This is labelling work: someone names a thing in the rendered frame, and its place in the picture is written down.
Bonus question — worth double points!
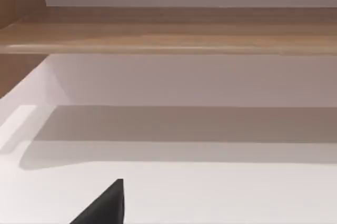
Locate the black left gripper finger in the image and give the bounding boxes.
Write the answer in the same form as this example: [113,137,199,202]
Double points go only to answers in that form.
[68,178,125,224]

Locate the wooden open shelf unit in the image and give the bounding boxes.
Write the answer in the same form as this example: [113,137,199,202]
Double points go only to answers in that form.
[0,0,337,100]

